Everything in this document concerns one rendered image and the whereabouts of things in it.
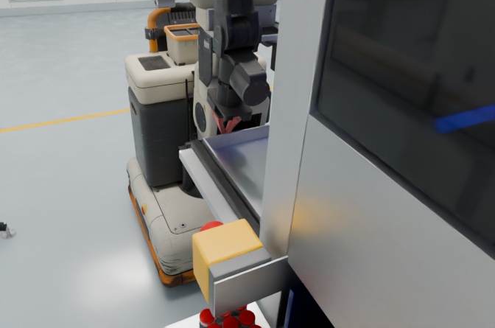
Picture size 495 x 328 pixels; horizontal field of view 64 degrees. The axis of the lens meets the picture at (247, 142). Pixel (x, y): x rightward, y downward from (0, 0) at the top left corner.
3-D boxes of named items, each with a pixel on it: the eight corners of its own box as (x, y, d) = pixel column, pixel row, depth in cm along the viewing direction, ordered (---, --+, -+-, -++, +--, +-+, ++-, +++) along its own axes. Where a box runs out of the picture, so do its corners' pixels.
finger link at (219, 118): (215, 144, 87) (219, 110, 81) (203, 125, 92) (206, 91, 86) (242, 138, 90) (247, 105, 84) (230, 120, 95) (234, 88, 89)
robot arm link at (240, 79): (255, 16, 75) (213, 22, 72) (286, 44, 68) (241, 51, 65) (248, 70, 83) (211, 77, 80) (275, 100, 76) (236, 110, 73)
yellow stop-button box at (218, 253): (267, 297, 48) (272, 256, 44) (213, 319, 45) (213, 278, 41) (241, 253, 54) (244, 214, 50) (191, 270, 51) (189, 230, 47)
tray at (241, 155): (397, 215, 74) (402, 200, 72) (278, 259, 63) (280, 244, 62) (299, 130, 99) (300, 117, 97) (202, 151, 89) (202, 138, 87)
